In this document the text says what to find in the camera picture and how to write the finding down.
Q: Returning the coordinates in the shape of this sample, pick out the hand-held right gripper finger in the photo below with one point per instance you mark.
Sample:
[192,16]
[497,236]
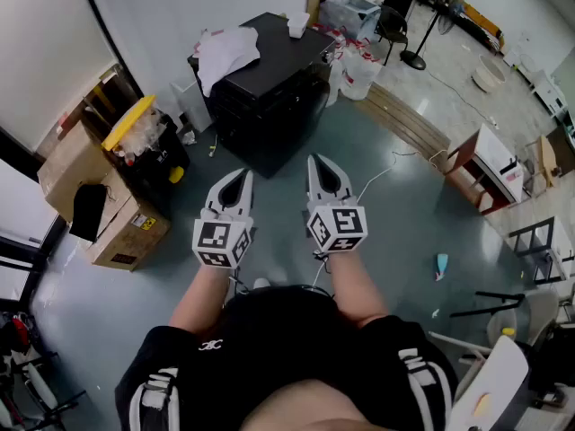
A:
[347,191]
[313,187]

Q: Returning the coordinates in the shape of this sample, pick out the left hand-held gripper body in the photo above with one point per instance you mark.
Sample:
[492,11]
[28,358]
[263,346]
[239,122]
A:
[215,236]

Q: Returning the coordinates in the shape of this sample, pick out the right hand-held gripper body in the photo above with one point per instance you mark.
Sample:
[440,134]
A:
[341,227]

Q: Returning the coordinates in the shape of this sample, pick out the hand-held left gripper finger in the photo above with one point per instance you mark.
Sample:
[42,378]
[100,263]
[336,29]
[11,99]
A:
[247,200]
[214,193]

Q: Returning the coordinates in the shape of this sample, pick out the person's left forearm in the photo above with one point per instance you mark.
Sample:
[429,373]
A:
[202,299]

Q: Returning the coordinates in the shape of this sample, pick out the person's right forearm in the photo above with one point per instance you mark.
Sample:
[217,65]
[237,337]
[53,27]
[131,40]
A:
[355,290]

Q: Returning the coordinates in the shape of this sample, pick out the small yellow and white tool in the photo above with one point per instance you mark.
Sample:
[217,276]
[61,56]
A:
[212,148]

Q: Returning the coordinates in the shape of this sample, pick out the crumpled plastic wrap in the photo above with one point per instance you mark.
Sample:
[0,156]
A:
[188,138]

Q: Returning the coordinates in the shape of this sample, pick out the yellow-lidded clear bin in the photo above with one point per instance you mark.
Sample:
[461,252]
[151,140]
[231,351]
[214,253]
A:
[157,164]

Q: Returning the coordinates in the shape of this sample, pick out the person's left white shoe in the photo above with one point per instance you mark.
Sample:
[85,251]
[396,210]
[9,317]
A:
[262,283]

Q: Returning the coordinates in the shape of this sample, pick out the cardboard box with yellow label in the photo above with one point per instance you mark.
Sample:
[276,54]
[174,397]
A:
[130,236]

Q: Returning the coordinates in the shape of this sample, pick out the white flat panel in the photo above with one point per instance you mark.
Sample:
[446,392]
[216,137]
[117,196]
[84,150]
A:
[193,106]

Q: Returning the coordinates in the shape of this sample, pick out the wooden slat mat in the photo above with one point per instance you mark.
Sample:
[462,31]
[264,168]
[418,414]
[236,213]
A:
[404,121]

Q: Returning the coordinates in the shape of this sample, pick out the clear plastic waste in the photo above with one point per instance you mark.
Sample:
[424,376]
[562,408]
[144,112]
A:
[139,133]

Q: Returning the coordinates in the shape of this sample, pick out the light blue object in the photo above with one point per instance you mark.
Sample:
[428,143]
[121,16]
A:
[441,265]

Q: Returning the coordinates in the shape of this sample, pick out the white plastic bags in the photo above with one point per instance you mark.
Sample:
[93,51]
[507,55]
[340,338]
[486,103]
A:
[357,76]

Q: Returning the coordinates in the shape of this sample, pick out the person's black shirt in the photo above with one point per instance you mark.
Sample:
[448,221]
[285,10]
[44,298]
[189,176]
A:
[287,339]

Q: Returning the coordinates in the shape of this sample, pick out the black cloth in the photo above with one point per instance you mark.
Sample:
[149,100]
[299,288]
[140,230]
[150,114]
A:
[87,213]

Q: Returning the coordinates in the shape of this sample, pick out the white crumpled cloth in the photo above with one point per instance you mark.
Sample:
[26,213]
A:
[224,56]

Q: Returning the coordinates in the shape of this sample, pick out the black standing fan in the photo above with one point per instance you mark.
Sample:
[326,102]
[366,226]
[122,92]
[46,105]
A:
[412,59]

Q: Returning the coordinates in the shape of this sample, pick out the large plain cardboard box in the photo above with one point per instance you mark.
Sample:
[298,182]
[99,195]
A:
[67,169]

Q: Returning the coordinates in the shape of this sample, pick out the red-brown table with white top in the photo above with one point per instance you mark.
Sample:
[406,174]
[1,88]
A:
[494,160]

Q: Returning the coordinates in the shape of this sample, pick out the black chair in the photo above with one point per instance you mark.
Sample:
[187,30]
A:
[391,27]

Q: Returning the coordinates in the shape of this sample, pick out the clear plastic storage box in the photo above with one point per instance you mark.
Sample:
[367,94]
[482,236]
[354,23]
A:
[346,14]

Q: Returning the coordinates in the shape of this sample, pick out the round white basin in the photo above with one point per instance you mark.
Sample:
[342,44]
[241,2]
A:
[487,76]

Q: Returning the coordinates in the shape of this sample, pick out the small yellow object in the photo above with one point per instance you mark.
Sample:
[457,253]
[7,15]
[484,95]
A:
[508,331]

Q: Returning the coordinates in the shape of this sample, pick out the small wooden stool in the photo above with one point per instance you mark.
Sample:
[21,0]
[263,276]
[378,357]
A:
[545,160]

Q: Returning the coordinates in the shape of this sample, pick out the yellow and black machine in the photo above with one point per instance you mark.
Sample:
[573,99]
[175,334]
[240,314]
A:
[480,23]

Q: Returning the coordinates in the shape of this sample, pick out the beige shell chair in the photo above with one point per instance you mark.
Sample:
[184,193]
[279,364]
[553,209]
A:
[539,312]

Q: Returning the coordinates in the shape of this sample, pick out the red bag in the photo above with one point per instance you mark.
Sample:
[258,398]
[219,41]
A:
[20,332]

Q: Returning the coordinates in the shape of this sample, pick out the white chair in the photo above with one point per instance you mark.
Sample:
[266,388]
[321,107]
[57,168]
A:
[498,380]

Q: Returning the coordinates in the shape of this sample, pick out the white cabinet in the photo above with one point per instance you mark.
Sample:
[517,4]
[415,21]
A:
[550,90]

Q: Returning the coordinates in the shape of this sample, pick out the black and white bicycle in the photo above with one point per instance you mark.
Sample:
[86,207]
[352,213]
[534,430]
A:
[42,389]

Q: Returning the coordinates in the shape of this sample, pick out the black bag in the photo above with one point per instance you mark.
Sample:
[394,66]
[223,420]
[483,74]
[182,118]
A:
[557,357]

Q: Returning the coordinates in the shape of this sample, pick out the black frame white table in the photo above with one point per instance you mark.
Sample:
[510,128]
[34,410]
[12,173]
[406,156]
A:
[559,240]

